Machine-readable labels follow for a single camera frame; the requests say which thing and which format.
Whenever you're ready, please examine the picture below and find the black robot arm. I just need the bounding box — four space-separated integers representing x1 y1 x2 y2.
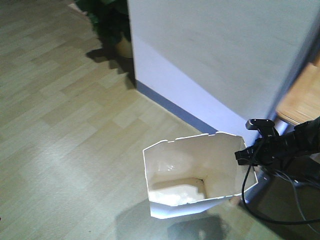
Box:
234 117 320 167

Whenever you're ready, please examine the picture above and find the white trash bin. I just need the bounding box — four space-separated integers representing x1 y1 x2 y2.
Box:
142 132 258 219

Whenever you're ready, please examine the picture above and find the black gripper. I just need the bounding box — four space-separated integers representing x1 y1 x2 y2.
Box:
234 138 283 167

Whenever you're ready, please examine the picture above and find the potted green plant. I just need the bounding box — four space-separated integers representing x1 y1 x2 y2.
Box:
74 0 133 59

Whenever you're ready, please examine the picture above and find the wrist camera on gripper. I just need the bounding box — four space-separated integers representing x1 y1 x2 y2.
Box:
245 118 279 138

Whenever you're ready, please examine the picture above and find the black camera cable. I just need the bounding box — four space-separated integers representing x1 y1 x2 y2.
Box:
241 139 320 225

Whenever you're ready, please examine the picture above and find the light wooden desk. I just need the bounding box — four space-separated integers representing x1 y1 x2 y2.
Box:
276 55 320 125

